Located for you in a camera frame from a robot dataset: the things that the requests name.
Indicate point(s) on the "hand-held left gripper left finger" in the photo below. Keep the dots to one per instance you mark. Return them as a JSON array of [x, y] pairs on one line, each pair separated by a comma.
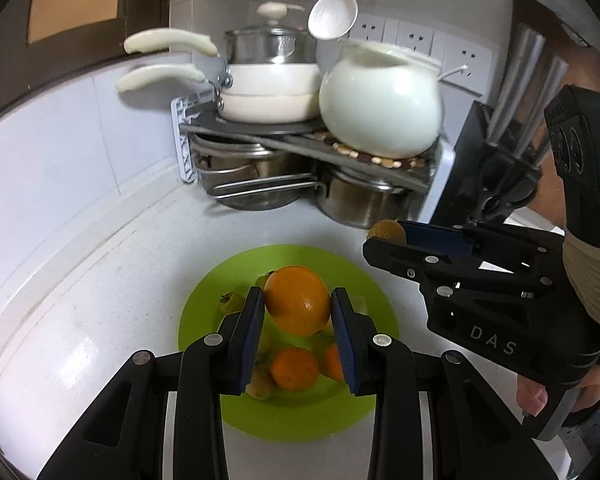
[[250, 345]]

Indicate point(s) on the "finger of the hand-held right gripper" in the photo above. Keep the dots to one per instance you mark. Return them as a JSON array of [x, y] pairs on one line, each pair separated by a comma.
[[405, 260], [435, 237]]

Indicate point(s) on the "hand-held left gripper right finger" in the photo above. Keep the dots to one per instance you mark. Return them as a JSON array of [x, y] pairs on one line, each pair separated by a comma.
[[342, 350]]

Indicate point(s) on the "tan round fruit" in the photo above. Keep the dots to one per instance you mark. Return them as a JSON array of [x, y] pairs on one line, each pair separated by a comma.
[[262, 385], [382, 230]]

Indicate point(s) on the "large orange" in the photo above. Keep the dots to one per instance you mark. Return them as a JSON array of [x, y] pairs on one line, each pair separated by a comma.
[[295, 300]]

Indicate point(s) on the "green plate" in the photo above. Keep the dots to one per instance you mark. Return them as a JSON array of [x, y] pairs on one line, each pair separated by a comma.
[[290, 420]]

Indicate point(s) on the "person's right hand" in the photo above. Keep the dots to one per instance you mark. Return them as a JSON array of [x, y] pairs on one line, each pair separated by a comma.
[[532, 395]]

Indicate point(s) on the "medium orange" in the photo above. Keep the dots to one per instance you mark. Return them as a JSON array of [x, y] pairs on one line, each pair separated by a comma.
[[295, 370], [334, 362]]

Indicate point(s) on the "green tomato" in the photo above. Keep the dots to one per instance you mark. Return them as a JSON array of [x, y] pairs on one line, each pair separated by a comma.
[[232, 304]]

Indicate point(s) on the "black knife block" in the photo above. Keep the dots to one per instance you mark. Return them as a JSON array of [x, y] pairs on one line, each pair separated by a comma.
[[467, 160]]

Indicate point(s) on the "beaded trivet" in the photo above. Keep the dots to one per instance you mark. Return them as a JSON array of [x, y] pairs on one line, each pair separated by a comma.
[[380, 161]]

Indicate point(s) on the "white ceramic pot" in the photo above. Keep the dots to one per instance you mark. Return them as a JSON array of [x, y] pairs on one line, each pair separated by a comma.
[[380, 105]]

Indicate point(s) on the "white and grey pot rack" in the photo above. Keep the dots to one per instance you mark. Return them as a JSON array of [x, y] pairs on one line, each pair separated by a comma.
[[184, 145]]

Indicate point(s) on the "brown wooden cutting board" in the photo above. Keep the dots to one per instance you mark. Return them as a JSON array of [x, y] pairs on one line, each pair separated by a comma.
[[555, 20]]

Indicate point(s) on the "steel pot with lid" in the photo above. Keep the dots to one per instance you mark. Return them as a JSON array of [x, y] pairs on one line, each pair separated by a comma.
[[265, 47]]

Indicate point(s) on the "dark framed window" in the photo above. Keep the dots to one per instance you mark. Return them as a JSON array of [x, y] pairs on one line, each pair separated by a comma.
[[70, 0]]

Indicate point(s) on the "white wall socket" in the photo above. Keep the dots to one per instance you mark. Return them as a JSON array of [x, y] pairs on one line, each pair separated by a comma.
[[415, 36], [472, 65], [370, 27]]

